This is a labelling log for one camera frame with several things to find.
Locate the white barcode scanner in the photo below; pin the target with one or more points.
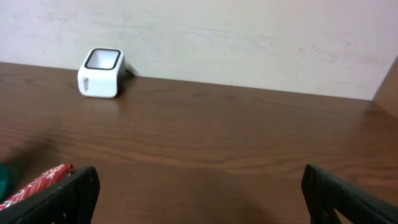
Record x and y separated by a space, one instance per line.
102 72

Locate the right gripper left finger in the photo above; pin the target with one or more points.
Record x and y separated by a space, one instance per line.
72 200

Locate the red orange chocolate bar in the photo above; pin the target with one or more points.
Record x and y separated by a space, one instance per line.
42 182

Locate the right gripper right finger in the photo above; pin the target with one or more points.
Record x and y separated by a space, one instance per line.
325 194

